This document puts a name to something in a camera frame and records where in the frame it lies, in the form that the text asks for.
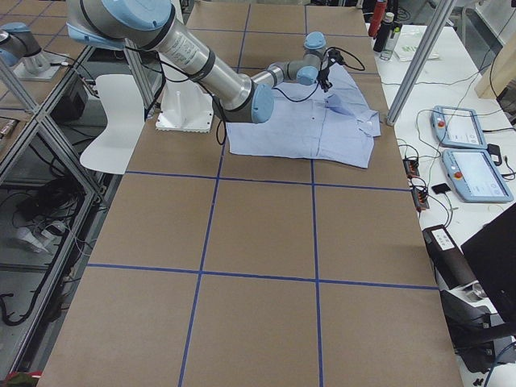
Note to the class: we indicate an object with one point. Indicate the orange black circuit board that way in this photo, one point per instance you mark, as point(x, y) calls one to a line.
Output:
point(411, 167)

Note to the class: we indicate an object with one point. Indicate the black water bottle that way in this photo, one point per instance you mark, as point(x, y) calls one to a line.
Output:
point(383, 32)

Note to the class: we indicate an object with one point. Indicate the red water bottle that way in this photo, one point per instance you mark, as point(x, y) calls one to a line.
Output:
point(377, 16)

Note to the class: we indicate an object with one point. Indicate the blue teach pendant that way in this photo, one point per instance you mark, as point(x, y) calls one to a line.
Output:
point(456, 127)
point(475, 176)

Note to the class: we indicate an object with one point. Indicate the lower blue teach pendant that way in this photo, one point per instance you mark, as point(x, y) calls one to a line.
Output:
point(475, 176)

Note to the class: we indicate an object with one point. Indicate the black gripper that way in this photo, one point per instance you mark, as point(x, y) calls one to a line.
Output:
point(323, 75)

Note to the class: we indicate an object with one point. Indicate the white plastic chair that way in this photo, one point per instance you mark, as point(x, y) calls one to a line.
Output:
point(122, 102)

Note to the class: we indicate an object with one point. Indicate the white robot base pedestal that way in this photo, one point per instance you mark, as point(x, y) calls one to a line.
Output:
point(184, 107)

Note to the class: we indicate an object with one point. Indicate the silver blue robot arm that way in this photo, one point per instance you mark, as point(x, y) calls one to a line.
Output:
point(313, 68)
point(154, 26)

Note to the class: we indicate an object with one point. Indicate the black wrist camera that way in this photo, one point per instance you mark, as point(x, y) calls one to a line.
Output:
point(334, 57)

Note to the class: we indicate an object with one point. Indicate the black computer monitor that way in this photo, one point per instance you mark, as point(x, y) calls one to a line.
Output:
point(490, 254)

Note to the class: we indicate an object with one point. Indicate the light blue striped shirt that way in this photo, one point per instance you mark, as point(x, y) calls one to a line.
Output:
point(337, 125)

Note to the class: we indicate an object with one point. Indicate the clear bottle black lid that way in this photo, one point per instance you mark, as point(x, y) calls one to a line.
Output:
point(391, 42)

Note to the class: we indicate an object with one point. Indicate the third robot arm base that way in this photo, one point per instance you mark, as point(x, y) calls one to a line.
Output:
point(23, 54)

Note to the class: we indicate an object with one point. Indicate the upper blue teach pendant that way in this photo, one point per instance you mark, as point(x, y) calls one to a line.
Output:
point(456, 127)

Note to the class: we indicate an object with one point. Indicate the aluminium frame post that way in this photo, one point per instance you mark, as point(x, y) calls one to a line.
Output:
point(431, 34)

